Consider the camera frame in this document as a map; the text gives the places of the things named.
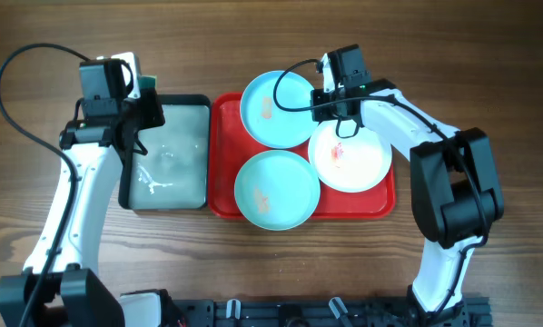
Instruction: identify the green yellow sponge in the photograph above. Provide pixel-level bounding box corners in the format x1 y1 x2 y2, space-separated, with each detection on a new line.
138 75 157 90

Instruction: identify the light blue plate top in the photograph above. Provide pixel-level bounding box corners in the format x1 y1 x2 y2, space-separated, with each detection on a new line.
240 71 318 149

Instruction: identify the light blue plate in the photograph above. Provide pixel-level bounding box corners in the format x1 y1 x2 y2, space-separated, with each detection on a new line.
240 71 318 149
233 150 321 231

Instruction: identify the light blue plate bottom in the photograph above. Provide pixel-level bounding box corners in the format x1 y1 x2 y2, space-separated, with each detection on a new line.
233 150 321 231

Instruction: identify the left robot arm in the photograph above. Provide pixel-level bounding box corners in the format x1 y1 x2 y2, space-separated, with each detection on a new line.
0 88 173 326

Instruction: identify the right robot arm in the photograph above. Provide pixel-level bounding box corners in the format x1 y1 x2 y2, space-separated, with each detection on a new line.
311 79 504 326

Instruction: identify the black water tray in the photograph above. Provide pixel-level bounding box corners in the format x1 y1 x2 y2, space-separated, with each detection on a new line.
118 94 211 211

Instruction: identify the white plate with stain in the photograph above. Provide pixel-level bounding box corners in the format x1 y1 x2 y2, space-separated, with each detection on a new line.
308 121 392 193

